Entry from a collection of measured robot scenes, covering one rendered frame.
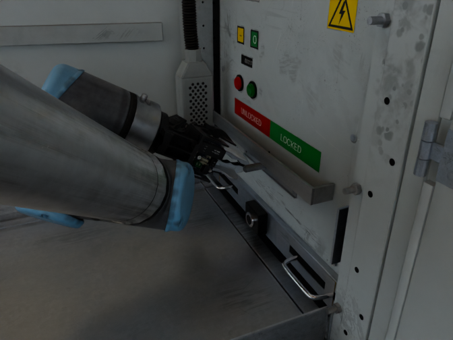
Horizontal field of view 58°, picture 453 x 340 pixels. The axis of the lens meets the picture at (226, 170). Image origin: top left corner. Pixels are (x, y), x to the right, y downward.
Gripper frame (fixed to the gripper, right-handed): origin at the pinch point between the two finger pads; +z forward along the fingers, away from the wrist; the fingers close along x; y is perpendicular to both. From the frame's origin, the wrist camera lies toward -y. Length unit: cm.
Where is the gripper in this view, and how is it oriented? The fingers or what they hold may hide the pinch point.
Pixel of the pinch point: (241, 163)
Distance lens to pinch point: 78.0
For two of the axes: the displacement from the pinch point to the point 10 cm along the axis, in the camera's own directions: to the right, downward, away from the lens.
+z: 7.9, 3.0, 5.3
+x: 4.6, -8.6, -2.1
